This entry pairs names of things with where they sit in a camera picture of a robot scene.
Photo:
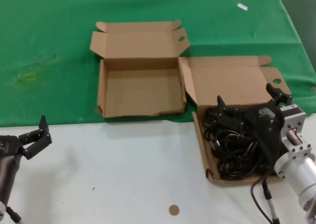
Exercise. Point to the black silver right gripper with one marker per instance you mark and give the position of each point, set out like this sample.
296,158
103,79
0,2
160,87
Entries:
265,125

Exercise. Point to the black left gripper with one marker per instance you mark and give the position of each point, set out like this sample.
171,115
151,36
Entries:
7,147

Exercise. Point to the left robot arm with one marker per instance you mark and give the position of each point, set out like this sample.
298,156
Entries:
2,209

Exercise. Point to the open brown cardboard box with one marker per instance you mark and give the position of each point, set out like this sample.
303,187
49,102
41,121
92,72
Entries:
229,83

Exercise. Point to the torn-edged open cardboard box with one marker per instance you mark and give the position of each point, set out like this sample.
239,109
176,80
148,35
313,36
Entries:
143,95

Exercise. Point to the white tape strip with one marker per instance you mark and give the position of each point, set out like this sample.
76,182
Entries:
242,7

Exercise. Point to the green table cloth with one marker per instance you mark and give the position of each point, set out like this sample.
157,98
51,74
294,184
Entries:
49,36

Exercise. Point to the round brown cardboard disc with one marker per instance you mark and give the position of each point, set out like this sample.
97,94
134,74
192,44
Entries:
173,210

